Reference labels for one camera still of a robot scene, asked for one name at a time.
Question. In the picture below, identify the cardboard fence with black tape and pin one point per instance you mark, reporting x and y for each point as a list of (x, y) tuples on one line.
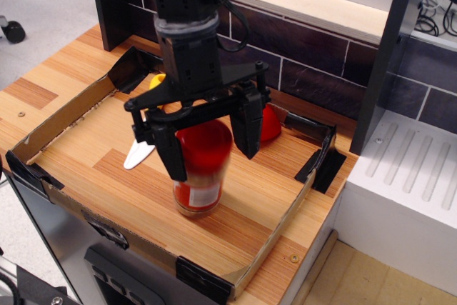
[(66, 117)]

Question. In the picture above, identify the yellow-handled white toy knife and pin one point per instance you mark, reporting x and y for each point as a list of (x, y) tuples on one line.
[(141, 150)]

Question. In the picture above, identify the red toy strawberry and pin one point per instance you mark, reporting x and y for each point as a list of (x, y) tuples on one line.
[(271, 126)]

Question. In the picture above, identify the dark grey vertical post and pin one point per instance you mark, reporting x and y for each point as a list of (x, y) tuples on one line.
[(399, 26)]

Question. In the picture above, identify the red-capped basil spice bottle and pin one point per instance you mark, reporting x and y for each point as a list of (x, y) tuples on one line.
[(206, 149)]

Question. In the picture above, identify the black office chair caster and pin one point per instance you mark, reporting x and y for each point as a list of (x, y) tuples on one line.
[(12, 30)]

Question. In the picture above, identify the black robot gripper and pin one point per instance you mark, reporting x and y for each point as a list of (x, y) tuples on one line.
[(197, 89)]

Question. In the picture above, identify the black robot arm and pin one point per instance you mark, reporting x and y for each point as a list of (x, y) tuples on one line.
[(191, 10)]

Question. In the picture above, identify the black toy oven front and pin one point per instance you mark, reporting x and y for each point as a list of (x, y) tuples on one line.
[(115, 284)]

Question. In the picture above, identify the white toy sink drainboard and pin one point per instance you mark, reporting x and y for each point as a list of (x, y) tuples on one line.
[(399, 202)]

